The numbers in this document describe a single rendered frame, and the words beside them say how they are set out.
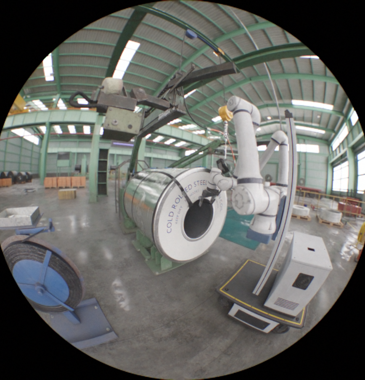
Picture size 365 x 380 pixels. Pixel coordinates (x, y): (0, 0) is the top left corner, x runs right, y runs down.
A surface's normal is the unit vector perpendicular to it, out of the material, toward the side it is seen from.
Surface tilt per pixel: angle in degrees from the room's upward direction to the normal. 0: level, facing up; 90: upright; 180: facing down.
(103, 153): 90
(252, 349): 0
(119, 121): 89
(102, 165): 90
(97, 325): 0
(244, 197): 94
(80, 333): 0
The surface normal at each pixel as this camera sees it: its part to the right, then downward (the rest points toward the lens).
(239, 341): 0.07, -0.99
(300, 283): -0.76, 0.03
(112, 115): 0.62, 0.12
